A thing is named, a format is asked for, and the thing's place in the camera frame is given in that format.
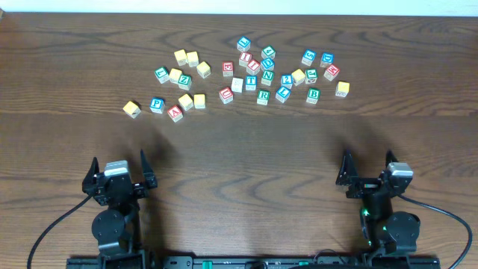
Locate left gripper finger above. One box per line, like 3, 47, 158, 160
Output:
82, 157, 99, 187
140, 150, 157, 185

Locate green B block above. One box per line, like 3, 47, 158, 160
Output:
306, 88, 320, 105

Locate yellow O block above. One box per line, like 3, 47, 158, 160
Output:
193, 94, 206, 109

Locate green R block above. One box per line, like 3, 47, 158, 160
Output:
257, 90, 270, 105

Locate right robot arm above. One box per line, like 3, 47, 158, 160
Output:
335, 150, 420, 265

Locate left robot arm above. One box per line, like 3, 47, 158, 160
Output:
81, 152, 158, 268

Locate red A block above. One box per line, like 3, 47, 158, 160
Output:
167, 105, 184, 123

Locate blue P block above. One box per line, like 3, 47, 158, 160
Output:
149, 98, 165, 114

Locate yellow block beside A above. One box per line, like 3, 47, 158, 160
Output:
179, 93, 194, 111

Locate green Z block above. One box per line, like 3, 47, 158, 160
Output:
178, 74, 192, 90

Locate green L block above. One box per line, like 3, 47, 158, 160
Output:
154, 67, 170, 84

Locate yellow block beside Z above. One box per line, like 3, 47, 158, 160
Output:
169, 68, 182, 84

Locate red M block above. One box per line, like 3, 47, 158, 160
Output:
323, 64, 340, 81

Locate blue L block lower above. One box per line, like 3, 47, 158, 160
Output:
276, 87, 291, 103

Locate green J block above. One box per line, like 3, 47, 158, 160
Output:
305, 69, 318, 84

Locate red U block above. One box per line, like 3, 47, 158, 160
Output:
219, 87, 234, 104

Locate blue 2 block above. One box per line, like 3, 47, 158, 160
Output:
281, 74, 294, 89

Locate blue D block right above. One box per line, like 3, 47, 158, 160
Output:
320, 52, 335, 68

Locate blue d block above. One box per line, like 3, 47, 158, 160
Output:
320, 52, 335, 68
261, 58, 275, 71

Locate blue 5 block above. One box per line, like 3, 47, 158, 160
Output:
301, 49, 317, 67

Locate yellow S block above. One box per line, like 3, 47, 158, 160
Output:
186, 52, 199, 67

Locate white picture block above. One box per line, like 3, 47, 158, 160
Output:
231, 78, 243, 93

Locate green N block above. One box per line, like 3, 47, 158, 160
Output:
261, 70, 275, 86

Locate blue T block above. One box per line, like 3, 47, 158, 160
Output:
245, 75, 257, 91

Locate red E block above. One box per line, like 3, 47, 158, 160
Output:
222, 61, 234, 77

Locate blue D block centre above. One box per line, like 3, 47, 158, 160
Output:
261, 58, 275, 71

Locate red I block lower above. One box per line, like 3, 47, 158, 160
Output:
246, 59, 261, 75

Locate green 4 block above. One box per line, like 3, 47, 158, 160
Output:
261, 45, 276, 59

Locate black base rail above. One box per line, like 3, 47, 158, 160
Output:
66, 255, 441, 269

